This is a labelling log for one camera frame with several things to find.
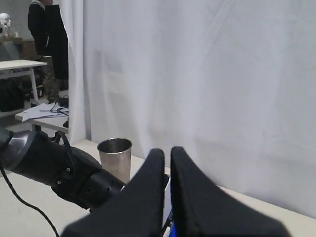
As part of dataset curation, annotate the person in dark clothes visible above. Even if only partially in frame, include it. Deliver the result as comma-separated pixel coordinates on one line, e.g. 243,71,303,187
28,0,69,104

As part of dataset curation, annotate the blue container lid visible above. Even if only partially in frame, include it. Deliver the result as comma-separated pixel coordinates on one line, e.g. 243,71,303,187
165,211,177,237

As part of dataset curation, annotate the white background table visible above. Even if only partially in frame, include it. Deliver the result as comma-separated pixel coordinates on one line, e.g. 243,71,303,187
0,59,47,104

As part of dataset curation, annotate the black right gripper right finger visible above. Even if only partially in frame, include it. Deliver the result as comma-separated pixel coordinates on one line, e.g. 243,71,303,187
170,147,291,237

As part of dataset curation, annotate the black cable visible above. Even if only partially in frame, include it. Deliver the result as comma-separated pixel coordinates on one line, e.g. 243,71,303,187
0,162,60,237

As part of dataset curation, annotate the black bag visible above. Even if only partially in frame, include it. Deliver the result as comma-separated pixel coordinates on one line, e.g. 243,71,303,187
0,79,25,112

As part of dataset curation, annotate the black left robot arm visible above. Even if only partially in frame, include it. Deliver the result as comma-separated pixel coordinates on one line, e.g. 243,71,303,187
0,128,125,209

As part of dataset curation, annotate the white backdrop cloth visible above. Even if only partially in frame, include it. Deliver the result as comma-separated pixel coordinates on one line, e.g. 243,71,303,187
60,0,316,217

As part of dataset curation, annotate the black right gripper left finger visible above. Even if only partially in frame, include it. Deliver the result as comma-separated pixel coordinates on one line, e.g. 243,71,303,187
62,149,165,237

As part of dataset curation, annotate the white skull model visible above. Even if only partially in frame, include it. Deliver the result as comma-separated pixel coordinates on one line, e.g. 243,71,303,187
0,13,11,38

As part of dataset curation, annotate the low white table with papers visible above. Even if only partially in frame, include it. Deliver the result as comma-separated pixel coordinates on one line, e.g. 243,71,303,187
15,103,69,133

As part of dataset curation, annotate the stainless steel cup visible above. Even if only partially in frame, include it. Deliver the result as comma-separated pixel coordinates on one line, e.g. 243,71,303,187
97,138,132,183

